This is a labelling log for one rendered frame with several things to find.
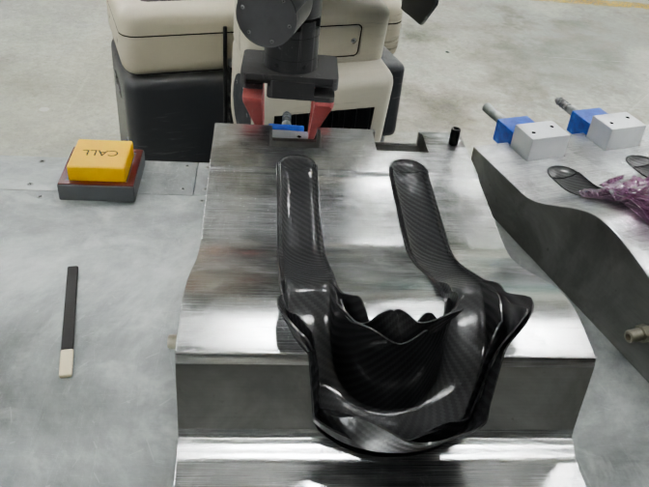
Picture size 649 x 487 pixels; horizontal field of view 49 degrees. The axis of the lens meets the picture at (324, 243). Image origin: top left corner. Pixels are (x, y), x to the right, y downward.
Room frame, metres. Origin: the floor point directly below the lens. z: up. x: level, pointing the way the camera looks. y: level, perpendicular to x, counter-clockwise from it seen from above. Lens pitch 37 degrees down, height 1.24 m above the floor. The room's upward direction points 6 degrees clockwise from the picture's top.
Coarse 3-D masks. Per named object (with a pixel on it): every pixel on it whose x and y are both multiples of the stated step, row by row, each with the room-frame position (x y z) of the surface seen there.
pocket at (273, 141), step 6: (270, 132) 0.67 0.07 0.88; (318, 132) 0.67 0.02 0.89; (270, 138) 0.67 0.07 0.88; (276, 138) 0.67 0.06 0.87; (282, 138) 0.67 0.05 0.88; (288, 138) 0.67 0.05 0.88; (294, 138) 0.68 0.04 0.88; (318, 138) 0.67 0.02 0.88; (270, 144) 0.67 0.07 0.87; (276, 144) 0.67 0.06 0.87; (282, 144) 0.67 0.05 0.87; (288, 144) 0.67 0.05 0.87; (294, 144) 0.67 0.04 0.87; (300, 144) 0.67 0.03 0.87; (306, 144) 0.67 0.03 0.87; (312, 144) 0.67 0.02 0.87; (318, 144) 0.67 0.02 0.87
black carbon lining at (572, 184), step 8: (632, 160) 0.74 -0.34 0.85; (640, 160) 0.75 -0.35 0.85; (648, 160) 0.75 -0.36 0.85; (552, 168) 0.70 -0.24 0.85; (560, 168) 0.71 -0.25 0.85; (568, 168) 0.71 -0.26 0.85; (640, 168) 0.73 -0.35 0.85; (648, 168) 0.73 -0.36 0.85; (552, 176) 0.69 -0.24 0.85; (560, 176) 0.69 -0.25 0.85; (568, 176) 0.69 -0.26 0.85; (576, 176) 0.70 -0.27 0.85; (560, 184) 0.68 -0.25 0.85; (568, 184) 0.68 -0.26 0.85; (576, 184) 0.68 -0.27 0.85; (584, 184) 0.68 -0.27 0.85; (592, 184) 0.68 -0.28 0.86; (576, 192) 0.66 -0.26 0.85
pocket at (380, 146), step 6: (420, 138) 0.69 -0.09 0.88; (378, 144) 0.68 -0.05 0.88; (384, 144) 0.68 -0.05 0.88; (390, 144) 0.68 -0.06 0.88; (396, 144) 0.68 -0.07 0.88; (402, 144) 0.69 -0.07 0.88; (408, 144) 0.69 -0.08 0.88; (414, 144) 0.69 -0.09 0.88; (420, 144) 0.68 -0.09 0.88; (378, 150) 0.68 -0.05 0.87; (384, 150) 0.68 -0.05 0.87; (390, 150) 0.68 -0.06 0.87; (396, 150) 0.68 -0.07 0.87; (402, 150) 0.68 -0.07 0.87; (408, 150) 0.68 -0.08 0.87; (414, 150) 0.69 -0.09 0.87; (420, 150) 0.68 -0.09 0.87; (426, 150) 0.66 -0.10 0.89
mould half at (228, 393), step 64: (256, 128) 0.66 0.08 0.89; (320, 128) 0.68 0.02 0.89; (256, 192) 0.55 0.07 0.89; (320, 192) 0.56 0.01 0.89; (384, 192) 0.57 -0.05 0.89; (448, 192) 0.58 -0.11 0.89; (256, 256) 0.45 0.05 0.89; (384, 256) 0.47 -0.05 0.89; (192, 320) 0.32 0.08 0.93; (256, 320) 0.33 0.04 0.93; (576, 320) 0.36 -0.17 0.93; (192, 384) 0.29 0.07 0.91; (256, 384) 0.30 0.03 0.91; (512, 384) 0.32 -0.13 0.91; (576, 384) 0.32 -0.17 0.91; (192, 448) 0.28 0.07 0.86; (256, 448) 0.29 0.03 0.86; (320, 448) 0.29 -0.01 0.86; (448, 448) 0.30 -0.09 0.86; (512, 448) 0.31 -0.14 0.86
